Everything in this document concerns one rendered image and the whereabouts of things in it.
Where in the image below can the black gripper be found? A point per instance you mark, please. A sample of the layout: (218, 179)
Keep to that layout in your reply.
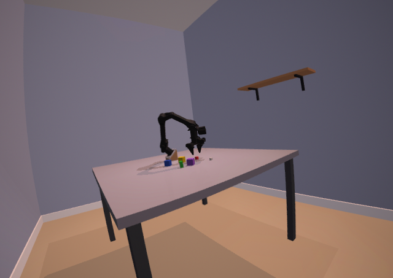
(190, 146)

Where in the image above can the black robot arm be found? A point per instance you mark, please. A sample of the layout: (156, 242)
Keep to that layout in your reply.
(191, 124)

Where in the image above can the purple block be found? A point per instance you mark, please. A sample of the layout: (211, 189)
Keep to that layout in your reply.
(190, 161)

